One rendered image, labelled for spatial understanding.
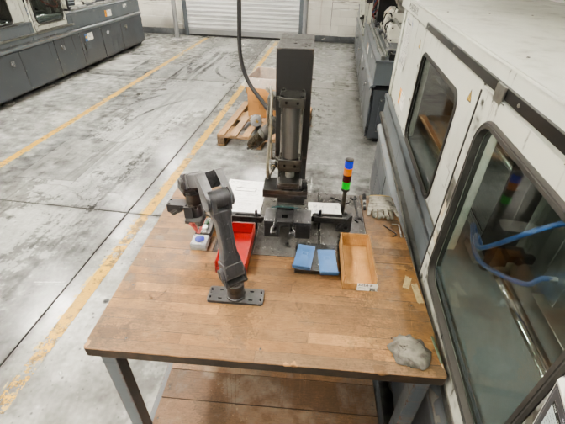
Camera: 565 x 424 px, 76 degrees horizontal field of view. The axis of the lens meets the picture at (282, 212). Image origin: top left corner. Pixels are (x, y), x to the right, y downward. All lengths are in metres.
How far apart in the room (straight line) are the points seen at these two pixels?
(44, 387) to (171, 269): 1.22
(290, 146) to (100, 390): 1.66
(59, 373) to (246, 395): 1.10
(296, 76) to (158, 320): 0.96
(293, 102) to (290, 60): 0.14
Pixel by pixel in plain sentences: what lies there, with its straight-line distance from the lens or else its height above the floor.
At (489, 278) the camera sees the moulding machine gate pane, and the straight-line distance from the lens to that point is 1.09.
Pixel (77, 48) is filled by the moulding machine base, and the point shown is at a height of 0.42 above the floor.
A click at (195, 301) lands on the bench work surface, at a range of 1.36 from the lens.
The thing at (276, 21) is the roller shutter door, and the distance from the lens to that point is 10.62.
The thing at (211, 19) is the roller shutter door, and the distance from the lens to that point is 11.00.
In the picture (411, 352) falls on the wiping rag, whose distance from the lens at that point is 1.26.
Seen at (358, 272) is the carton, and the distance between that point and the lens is 1.46.
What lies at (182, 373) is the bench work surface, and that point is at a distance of 2.01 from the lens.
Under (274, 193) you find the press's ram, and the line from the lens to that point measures 1.45.
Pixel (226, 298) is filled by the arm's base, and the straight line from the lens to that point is 1.34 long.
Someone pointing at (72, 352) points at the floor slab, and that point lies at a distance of 2.56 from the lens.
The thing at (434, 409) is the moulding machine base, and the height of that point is 0.70.
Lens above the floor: 1.91
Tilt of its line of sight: 36 degrees down
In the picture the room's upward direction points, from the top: 2 degrees clockwise
